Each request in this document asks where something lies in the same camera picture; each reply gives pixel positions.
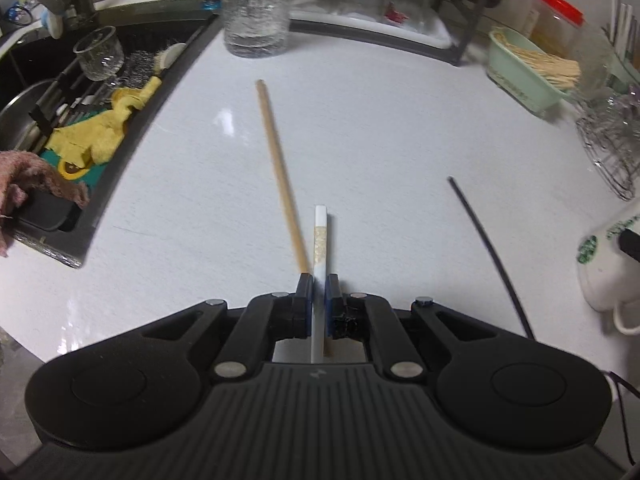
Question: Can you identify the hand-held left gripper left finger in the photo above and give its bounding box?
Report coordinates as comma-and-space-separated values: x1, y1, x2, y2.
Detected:
141, 272, 317, 381

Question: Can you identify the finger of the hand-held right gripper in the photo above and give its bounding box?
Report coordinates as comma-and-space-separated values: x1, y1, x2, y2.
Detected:
617, 227, 640, 263

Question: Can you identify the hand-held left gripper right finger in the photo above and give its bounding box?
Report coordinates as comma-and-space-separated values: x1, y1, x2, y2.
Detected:
325, 273, 502, 381

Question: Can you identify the white mug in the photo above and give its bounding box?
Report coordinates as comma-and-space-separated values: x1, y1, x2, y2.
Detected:
577, 210, 640, 336

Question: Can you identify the white patterned chopstick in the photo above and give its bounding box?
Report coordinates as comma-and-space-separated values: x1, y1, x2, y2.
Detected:
310, 204, 332, 363

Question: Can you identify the black chopstick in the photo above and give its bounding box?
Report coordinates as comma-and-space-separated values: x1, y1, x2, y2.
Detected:
447, 176, 536, 341

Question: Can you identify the wooden chopstick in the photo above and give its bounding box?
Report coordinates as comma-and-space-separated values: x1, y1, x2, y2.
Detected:
255, 79, 312, 276

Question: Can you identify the stemmed glass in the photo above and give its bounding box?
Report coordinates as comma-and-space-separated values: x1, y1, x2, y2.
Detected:
590, 85, 640, 151
72, 26, 126, 86

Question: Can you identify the green utensil caddy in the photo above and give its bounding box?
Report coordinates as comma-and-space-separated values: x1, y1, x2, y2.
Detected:
612, 45, 640, 86

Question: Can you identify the large textured glass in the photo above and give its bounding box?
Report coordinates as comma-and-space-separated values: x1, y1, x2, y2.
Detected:
570, 25, 616, 106

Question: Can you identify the green plastic basket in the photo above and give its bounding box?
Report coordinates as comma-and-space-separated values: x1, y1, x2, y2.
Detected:
487, 26, 581, 113

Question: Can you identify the bundle of beige thin sticks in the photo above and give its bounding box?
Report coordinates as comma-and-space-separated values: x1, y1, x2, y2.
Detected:
495, 35, 582, 92

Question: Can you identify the cluster of upright chopsticks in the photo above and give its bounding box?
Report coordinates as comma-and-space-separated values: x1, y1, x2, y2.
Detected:
607, 0, 640, 51

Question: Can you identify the black kitchen sink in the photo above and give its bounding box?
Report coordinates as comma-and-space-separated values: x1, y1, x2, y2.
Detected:
0, 10, 223, 271

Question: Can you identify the clear jar red lid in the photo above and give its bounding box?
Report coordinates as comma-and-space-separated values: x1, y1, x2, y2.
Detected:
522, 0, 586, 61

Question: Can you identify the green printed cloth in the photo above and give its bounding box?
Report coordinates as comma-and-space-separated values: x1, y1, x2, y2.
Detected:
42, 147, 108, 183

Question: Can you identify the black metal rack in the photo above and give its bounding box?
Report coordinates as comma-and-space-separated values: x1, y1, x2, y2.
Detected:
287, 0, 501, 67

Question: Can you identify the yellow cloth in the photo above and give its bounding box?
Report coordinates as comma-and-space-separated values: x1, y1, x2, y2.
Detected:
42, 77, 163, 166

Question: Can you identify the black plastic container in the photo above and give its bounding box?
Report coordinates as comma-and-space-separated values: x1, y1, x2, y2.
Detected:
15, 190, 83, 233

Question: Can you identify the white scrub brush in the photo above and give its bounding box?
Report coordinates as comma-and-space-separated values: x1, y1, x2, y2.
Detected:
152, 42, 188, 78

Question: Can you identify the steel wool scrubber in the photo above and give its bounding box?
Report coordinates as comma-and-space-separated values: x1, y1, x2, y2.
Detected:
117, 47, 161, 86

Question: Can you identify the textured glass mug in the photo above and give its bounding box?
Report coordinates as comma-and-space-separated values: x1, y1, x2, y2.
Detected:
220, 0, 297, 58

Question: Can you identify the small clear glass red print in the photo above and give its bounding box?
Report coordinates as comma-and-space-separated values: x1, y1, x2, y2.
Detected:
385, 0, 436, 28

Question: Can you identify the black sink rack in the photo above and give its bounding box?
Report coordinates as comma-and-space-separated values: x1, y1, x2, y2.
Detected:
27, 67, 116, 133

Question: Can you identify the steel pot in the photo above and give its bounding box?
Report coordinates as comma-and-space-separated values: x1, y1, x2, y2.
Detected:
0, 77, 66, 161

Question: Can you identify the white faucet filter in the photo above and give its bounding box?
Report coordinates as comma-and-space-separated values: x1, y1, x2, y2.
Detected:
42, 5, 66, 41

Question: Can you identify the wire glass rack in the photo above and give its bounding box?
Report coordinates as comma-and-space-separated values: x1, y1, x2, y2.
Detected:
575, 105, 640, 202

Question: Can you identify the black cable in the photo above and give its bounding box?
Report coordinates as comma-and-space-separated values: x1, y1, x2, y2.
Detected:
600, 370, 640, 466

